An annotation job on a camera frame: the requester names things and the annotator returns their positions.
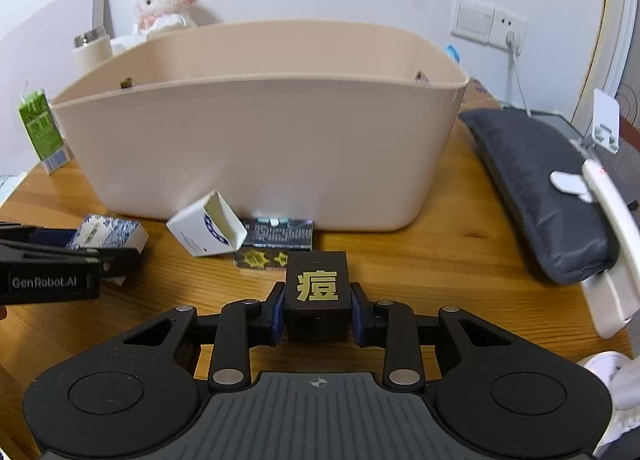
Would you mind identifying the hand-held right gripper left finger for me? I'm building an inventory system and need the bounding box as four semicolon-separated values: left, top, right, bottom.
122;282;287;389

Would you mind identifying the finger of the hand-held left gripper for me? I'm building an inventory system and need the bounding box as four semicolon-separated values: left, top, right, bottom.
0;223;84;248
0;239;142;287

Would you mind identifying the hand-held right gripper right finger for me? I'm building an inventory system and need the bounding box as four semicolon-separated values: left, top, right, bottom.
349;282;507;389

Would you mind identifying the blue and white patterned box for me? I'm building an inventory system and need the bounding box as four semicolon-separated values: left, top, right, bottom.
65;213;150;289

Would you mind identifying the black box with gold print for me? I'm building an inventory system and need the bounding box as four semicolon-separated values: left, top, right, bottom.
283;250;353;341

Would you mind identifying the beige plastic storage bin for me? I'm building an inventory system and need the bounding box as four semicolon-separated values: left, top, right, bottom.
49;19;471;234

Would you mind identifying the black packet with yellow stars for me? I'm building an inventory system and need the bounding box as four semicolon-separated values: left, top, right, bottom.
233;247;290;271

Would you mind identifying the white packet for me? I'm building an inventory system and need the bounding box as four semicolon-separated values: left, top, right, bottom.
0;172;29;207

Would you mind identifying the black flat box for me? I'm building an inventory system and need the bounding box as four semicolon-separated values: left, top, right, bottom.
240;216;315;249

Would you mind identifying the white open cardboard box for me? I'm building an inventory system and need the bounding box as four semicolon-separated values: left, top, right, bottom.
165;190;249;259

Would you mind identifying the green drink carton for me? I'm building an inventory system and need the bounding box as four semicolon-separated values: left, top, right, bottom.
18;89;71;176

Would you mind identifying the beige thermos bottle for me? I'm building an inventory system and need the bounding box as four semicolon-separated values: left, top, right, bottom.
72;26;114;74

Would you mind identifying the black padded pouch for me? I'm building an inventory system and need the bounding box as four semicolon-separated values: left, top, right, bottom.
458;107;621;286

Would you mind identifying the white plush sheep toy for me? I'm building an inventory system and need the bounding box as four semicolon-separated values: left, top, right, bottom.
131;0;201;39

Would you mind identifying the white curved plastic device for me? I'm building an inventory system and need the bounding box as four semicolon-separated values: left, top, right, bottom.
580;159;640;340

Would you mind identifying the white fabric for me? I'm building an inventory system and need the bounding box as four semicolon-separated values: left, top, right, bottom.
575;350;640;460

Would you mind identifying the white phone stand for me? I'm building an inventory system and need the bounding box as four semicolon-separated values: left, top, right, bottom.
579;88;622;155

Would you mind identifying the white plug with cable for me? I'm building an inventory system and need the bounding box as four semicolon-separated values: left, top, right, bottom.
504;30;534;117

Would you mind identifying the white wall switch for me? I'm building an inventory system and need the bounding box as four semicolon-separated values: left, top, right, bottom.
449;0;496;45

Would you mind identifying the white wall socket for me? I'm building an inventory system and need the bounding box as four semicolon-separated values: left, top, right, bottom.
488;7;529;49

